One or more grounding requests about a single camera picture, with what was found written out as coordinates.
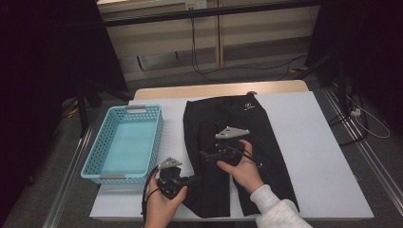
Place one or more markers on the black curtain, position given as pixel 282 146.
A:
pixel 364 47
pixel 47 47

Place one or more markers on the small yellow floor item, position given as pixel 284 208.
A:
pixel 73 111

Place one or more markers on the white power strip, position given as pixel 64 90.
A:
pixel 355 112

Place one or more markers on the person's left hand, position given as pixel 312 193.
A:
pixel 161 209

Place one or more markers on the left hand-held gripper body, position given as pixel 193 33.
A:
pixel 171 183

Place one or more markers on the white wall socket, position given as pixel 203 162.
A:
pixel 196 3

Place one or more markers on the dark round table grommet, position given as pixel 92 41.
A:
pixel 252 92

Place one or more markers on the metal floor rail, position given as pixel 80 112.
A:
pixel 66 180
pixel 364 152

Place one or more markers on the light blue plastic basket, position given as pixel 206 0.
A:
pixel 126 145

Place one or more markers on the wooden table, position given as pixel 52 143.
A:
pixel 285 87

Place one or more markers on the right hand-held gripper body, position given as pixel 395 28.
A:
pixel 229 152

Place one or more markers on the black pants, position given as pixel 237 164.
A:
pixel 206 120

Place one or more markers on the person's right hand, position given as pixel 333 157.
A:
pixel 247 174

